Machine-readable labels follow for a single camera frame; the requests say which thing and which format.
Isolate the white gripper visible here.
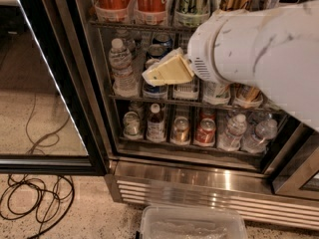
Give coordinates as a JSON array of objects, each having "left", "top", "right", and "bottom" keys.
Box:
[{"left": 142, "top": 15, "right": 233, "bottom": 87}]

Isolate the tall green tea can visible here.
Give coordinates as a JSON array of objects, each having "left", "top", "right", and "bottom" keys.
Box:
[{"left": 174, "top": 0, "right": 210, "bottom": 27}]

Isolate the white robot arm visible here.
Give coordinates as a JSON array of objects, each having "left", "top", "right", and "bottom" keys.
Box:
[{"left": 143, "top": 0, "right": 319, "bottom": 131}]

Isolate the middle Pepsi can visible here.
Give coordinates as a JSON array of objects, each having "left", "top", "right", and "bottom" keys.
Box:
[{"left": 147, "top": 44, "right": 168, "bottom": 60}]

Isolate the pepsi can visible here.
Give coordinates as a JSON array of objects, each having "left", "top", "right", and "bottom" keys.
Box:
[
  {"left": 143, "top": 59, "right": 168, "bottom": 100},
  {"left": 147, "top": 44, "right": 168, "bottom": 60},
  {"left": 152, "top": 33, "right": 173, "bottom": 50}
]

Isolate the rear Pepsi can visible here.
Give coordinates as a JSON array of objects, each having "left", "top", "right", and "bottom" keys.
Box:
[{"left": 152, "top": 33, "right": 173, "bottom": 50}]

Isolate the empty white shelf tray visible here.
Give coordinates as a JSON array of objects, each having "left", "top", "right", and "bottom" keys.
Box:
[{"left": 172, "top": 34, "right": 199, "bottom": 101}]

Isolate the front Pepsi can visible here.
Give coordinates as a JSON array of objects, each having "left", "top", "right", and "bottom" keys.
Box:
[{"left": 143, "top": 59, "right": 168, "bottom": 100}]

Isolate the silver white soda can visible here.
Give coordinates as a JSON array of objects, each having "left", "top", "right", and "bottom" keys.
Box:
[{"left": 202, "top": 82, "right": 230, "bottom": 105}]

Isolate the clear water bottle middle shelf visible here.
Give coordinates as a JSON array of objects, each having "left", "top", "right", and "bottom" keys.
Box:
[{"left": 109, "top": 38, "right": 138, "bottom": 98}]

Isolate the orange tall can right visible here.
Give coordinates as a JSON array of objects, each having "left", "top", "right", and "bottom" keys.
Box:
[{"left": 136, "top": 0, "right": 166, "bottom": 25}]

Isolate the front copper can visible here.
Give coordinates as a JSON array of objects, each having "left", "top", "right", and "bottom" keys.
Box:
[{"left": 233, "top": 85, "right": 263, "bottom": 109}]

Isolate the gold can bottom shelf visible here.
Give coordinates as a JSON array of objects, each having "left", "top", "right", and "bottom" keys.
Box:
[{"left": 171, "top": 117, "right": 189, "bottom": 143}]

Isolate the silver can bottom left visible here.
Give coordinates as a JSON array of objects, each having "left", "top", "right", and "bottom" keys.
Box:
[{"left": 123, "top": 112, "right": 142, "bottom": 139}]

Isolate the red can bottom shelf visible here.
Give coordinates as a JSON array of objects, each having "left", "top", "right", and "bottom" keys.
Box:
[{"left": 194, "top": 119, "right": 216, "bottom": 146}]

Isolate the stainless steel fridge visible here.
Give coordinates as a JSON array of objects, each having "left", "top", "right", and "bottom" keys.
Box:
[{"left": 36, "top": 0, "right": 319, "bottom": 230}]

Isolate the water bottle bottom shelf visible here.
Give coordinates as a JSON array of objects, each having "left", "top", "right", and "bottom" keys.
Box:
[{"left": 217, "top": 114, "right": 247, "bottom": 151}]

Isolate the open glass fridge door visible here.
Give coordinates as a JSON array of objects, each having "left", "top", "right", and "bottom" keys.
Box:
[{"left": 0, "top": 0, "right": 108, "bottom": 175}]

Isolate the brown juice bottle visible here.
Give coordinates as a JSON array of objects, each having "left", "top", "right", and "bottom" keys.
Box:
[{"left": 147, "top": 104, "right": 165, "bottom": 142}]

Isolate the water bottle bottom right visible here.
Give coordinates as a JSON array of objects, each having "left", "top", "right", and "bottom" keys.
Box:
[{"left": 241, "top": 119, "right": 277, "bottom": 153}]

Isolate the clear plastic bin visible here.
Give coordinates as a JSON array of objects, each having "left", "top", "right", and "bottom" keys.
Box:
[{"left": 139, "top": 205, "right": 248, "bottom": 239}]

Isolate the black floor cable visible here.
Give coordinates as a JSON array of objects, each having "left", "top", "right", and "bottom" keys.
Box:
[{"left": 0, "top": 173, "right": 76, "bottom": 239}]

